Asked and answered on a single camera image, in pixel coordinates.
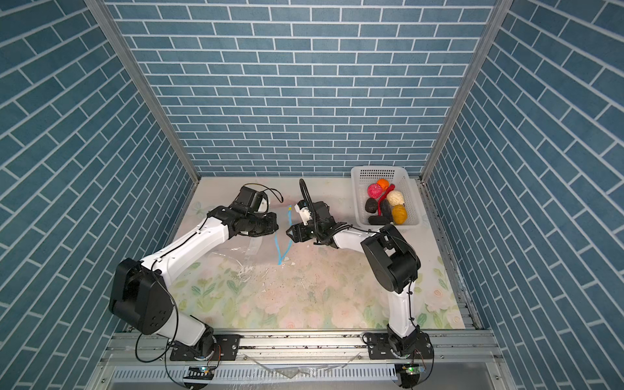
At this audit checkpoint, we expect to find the clear zip top bag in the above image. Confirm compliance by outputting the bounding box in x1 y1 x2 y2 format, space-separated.
214 204 297 279

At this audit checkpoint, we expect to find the small black food ball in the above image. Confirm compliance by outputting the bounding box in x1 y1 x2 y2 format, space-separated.
364 198 379 214

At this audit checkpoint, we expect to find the pink round food ball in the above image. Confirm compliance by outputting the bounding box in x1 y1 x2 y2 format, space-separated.
367 183 384 199

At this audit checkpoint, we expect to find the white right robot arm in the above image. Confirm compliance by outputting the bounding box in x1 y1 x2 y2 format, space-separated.
287 200 421 356

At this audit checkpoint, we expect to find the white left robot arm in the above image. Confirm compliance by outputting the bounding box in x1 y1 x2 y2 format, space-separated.
109 206 279 355

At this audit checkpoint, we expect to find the long black food piece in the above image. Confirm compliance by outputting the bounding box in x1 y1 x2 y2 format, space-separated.
380 199 393 221

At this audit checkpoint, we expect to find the yellow food ball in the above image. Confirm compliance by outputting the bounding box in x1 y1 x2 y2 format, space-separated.
392 204 409 225

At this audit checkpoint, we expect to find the cream white food ball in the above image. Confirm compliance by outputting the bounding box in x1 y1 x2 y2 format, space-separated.
386 190 406 207

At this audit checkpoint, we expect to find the white plastic perforated basket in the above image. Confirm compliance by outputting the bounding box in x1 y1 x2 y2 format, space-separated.
350 166 422 228

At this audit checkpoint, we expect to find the red chili pepper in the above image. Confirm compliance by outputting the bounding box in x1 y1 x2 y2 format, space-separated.
377 184 396 216

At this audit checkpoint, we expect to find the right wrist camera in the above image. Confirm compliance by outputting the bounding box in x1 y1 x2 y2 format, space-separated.
295 205 312 226

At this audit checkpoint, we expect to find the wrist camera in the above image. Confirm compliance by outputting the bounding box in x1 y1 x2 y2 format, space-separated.
295 205 312 226
230 185 269 215

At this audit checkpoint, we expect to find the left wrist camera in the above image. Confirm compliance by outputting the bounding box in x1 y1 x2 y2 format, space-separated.
230 185 269 215

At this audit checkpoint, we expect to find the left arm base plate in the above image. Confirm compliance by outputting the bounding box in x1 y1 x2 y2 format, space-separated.
170 334 241 362

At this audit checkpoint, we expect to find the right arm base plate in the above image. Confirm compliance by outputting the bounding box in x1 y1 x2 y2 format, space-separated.
361 329 435 360

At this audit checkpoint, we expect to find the aluminium mounting rail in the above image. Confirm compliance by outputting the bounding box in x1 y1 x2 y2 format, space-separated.
87 329 515 389

